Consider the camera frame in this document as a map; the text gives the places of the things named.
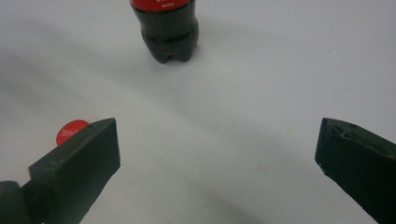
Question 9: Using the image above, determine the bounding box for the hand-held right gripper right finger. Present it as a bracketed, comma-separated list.
[314, 117, 396, 224]

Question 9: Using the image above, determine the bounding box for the red bottle cap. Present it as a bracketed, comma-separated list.
[55, 119, 91, 147]

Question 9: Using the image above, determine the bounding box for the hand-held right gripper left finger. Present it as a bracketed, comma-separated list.
[28, 117, 121, 224]

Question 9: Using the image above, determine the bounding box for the cola bottle with red label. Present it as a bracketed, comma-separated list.
[129, 0, 201, 64]

